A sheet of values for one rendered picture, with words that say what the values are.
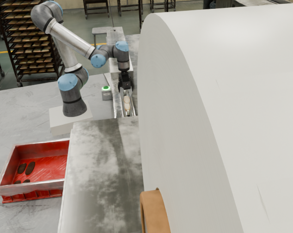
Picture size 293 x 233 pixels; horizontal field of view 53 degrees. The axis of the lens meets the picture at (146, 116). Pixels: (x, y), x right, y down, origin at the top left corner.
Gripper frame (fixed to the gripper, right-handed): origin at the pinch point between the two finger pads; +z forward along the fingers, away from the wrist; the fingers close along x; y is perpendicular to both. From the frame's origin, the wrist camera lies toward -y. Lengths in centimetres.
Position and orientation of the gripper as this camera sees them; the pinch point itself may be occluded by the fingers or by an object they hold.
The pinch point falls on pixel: (126, 97)
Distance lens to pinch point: 187.8
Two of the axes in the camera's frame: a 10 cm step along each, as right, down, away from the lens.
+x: -9.9, 1.0, -1.0
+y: -1.4, -5.3, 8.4
